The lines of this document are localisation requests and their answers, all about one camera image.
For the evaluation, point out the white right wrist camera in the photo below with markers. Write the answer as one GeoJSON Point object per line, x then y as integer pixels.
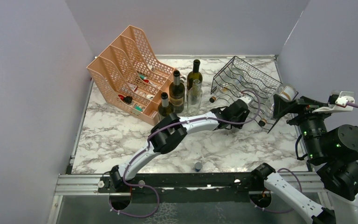
{"type": "Point", "coordinates": [337, 102]}

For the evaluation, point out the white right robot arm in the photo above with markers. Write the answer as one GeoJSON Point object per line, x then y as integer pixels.
{"type": "Point", "coordinates": [335, 152]}

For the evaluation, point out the clear bottle with cork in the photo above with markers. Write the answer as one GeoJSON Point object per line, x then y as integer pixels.
{"type": "Point", "coordinates": [229, 85]}

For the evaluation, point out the peach plastic file organizer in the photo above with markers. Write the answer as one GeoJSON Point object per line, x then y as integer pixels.
{"type": "Point", "coordinates": [128, 66]}

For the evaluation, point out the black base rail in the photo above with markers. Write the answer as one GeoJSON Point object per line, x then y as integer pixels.
{"type": "Point", "coordinates": [188, 188]}

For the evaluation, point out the green bottle brown Primitivo label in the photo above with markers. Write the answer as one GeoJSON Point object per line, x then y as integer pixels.
{"type": "Point", "coordinates": [165, 107]}

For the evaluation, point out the clear glass bottle blue seal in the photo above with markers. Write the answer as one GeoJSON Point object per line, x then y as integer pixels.
{"type": "Point", "coordinates": [286, 91]}

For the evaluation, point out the small blue grey cap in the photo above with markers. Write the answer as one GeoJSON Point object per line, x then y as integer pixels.
{"type": "Point", "coordinates": [198, 166]}

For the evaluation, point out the green wine bottle silver neck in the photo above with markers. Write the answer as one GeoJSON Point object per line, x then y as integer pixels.
{"type": "Point", "coordinates": [177, 93]}

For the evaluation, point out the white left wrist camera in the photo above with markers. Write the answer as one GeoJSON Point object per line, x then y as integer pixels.
{"type": "Point", "coordinates": [246, 99]}

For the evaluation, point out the green bottle cream label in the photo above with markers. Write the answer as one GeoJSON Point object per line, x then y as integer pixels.
{"type": "Point", "coordinates": [194, 74]}

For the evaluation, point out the black wire wine rack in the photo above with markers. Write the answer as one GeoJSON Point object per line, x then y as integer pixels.
{"type": "Point", "coordinates": [259, 83]}

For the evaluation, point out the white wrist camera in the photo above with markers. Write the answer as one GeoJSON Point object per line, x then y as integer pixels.
{"type": "Point", "coordinates": [337, 102]}
{"type": "Point", "coordinates": [246, 99]}

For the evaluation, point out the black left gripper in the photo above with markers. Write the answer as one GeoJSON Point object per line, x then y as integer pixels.
{"type": "Point", "coordinates": [243, 114]}

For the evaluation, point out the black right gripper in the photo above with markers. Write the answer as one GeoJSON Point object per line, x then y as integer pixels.
{"type": "Point", "coordinates": [281, 106]}

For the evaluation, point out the red and black marker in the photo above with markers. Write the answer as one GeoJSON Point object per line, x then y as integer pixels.
{"type": "Point", "coordinates": [125, 99]}

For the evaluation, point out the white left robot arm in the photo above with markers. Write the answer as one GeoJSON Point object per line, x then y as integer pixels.
{"type": "Point", "coordinates": [171, 130]}

